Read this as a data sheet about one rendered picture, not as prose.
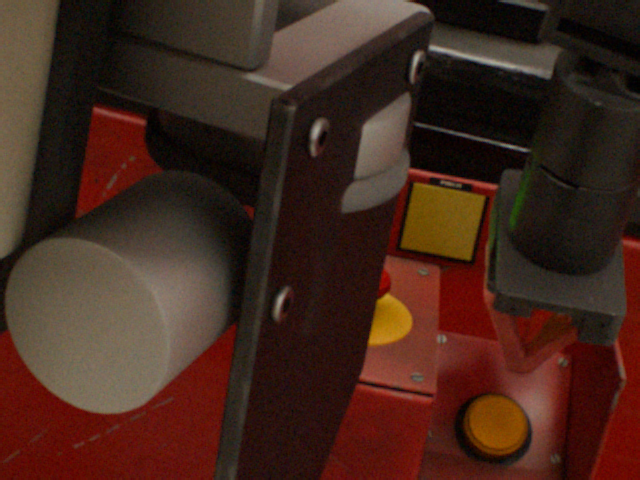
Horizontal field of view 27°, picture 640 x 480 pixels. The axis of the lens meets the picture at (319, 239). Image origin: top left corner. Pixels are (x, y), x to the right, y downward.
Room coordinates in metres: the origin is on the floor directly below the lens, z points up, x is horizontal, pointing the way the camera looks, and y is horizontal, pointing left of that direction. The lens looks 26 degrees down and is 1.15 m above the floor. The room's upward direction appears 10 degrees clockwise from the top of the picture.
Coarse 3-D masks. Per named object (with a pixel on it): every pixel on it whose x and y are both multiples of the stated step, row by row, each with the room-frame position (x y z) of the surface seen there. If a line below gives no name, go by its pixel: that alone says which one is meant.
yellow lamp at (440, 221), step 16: (416, 192) 0.75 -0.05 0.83; (432, 192) 0.75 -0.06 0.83; (448, 192) 0.75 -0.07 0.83; (464, 192) 0.75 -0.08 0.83; (416, 208) 0.75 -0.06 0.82; (432, 208) 0.75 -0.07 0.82; (448, 208) 0.75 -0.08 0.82; (464, 208) 0.75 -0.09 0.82; (480, 208) 0.75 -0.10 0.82; (416, 224) 0.75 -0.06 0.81; (432, 224) 0.75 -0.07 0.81; (448, 224) 0.75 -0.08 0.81; (464, 224) 0.75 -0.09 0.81; (416, 240) 0.75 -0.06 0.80; (432, 240) 0.75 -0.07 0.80; (448, 240) 0.75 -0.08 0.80; (464, 240) 0.75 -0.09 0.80; (464, 256) 0.75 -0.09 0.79
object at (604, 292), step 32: (512, 192) 0.66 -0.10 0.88; (544, 192) 0.59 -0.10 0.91; (576, 192) 0.59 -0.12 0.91; (608, 192) 0.59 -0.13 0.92; (512, 224) 0.62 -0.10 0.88; (544, 224) 0.60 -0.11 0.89; (576, 224) 0.59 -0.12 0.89; (608, 224) 0.59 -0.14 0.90; (512, 256) 0.61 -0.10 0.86; (544, 256) 0.60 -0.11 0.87; (576, 256) 0.60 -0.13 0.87; (608, 256) 0.61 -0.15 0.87; (512, 288) 0.58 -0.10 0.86; (544, 288) 0.59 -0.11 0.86; (576, 288) 0.59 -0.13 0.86; (608, 288) 0.59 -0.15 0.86; (608, 320) 0.58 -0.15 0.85
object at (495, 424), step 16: (480, 400) 0.68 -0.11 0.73; (496, 400) 0.68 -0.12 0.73; (464, 416) 0.67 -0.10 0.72; (480, 416) 0.67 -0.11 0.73; (496, 416) 0.67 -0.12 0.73; (512, 416) 0.67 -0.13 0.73; (464, 432) 0.66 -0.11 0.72; (480, 432) 0.66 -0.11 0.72; (496, 432) 0.66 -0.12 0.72; (512, 432) 0.66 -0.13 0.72; (480, 448) 0.65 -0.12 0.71; (496, 448) 0.65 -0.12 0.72; (512, 448) 0.66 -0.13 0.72
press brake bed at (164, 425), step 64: (128, 128) 0.94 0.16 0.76; (448, 128) 0.91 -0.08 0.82; (512, 128) 0.90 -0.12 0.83; (448, 320) 0.90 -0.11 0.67; (0, 384) 0.96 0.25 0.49; (192, 384) 0.93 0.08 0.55; (0, 448) 0.96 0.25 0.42; (64, 448) 0.95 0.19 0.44; (128, 448) 0.94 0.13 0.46; (192, 448) 0.93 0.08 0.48
